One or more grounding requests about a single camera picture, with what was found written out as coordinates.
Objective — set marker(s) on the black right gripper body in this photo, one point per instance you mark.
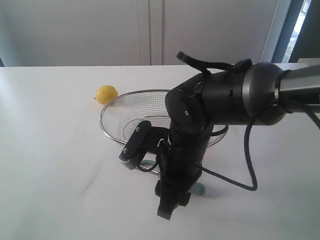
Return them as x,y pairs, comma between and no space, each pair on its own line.
178,153

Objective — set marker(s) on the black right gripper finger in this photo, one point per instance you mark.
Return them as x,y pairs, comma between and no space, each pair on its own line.
170,194
184,199

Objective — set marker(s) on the teal handled peeler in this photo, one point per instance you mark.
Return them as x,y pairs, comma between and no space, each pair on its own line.
150,166

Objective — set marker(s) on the yellow lemon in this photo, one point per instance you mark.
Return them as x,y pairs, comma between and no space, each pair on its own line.
105,94

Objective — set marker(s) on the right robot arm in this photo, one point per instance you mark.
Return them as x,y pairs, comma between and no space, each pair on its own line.
241,94

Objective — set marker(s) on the white cabinet doors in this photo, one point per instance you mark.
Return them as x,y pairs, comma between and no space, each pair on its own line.
137,32

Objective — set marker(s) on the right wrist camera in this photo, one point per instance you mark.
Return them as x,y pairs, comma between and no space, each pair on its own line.
134,150

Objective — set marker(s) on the oval wire mesh basket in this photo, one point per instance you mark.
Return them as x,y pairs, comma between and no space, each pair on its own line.
120,117

